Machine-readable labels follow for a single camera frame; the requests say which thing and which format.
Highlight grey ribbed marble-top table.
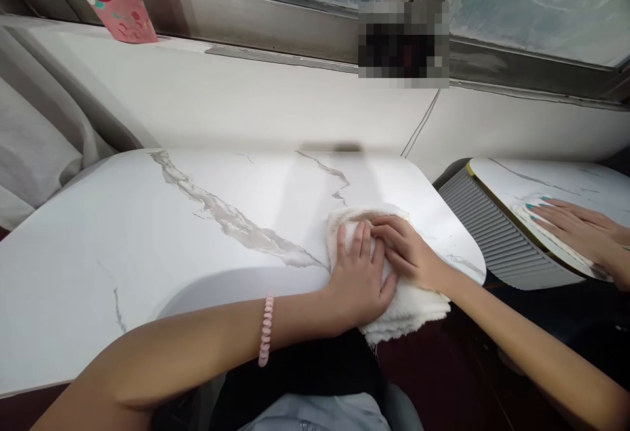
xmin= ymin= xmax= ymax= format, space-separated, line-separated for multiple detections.
xmin=436 ymin=157 xmax=630 ymax=292

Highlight person's left index finger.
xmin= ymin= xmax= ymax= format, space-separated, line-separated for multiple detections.
xmin=369 ymin=239 xmax=389 ymax=282

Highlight white curtain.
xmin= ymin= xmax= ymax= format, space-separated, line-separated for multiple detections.
xmin=0 ymin=22 xmax=144 ymax=233

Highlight person's body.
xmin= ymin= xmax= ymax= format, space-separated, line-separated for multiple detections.
xmin=162 ymin=322 xmax=425 ymax=431

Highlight person's left ring finger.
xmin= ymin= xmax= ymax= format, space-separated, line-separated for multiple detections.
xmin=346 ymin=225 xmax=362 ymax=270

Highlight person's left little finger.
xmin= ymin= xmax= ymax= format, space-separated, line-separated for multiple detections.
xmin=335 ymin=234 xmax=351 ymax=277

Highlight person's right hand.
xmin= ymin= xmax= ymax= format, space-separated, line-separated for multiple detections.
xmin=371 ymin=216 xmax=452 ymax=296

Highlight person's left hand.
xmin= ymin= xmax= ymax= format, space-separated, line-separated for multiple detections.
xmin=324 ymin=222 xmax=400 ymax=329

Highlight person's left thumb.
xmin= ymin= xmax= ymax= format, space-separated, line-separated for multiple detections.
xmin=379 ymin=272 xmax=400 ymax=306

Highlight person's left middle finger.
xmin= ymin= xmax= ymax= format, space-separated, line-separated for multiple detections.
xmin=358 ymin=222 xmax=374 ymax=267

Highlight person's right fingers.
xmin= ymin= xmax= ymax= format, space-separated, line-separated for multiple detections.
xmin=371 ymin=216 xmax=419 ymax=267

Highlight white fluffy towel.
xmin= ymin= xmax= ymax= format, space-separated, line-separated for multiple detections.
xmin=326 ymin=204 xmax=453 ymax=347

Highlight thin white cable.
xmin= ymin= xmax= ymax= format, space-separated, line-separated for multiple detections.
xmin=401 ymin=87 xmax=442 ymax=157

